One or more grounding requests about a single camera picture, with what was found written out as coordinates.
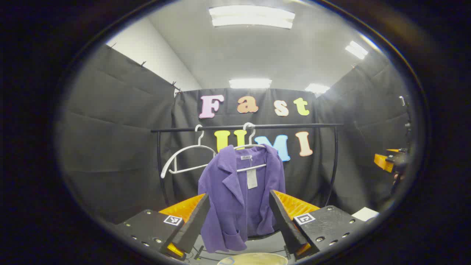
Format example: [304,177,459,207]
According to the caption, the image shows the rectangular ceiling light panel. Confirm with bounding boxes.
[229,78,273,89]
[209,5,295,30]
[345,40,368,60]
[305,83,330,94]

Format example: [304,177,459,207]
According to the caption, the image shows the purple knit jacket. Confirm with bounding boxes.
[198,144,286,254]

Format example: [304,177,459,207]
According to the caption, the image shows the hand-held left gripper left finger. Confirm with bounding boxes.
[114,193,210,262]

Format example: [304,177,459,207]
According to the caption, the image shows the white plastic hanger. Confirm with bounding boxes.
[235,122,268,173]
[161,124,217,179]

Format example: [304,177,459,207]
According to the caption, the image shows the black backdrop cloth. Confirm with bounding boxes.
[61,44,414,225]

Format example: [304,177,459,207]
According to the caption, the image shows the cream round laundry hamper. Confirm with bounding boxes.
[217,252,288,265]

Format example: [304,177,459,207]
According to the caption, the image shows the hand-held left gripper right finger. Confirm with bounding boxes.
[269,190,368,260]

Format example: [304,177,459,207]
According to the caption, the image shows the white cabinet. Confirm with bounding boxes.
[351,207,379,222]

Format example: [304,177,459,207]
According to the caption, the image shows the black metal clothes rack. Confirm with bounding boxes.
[151,123,343,258]

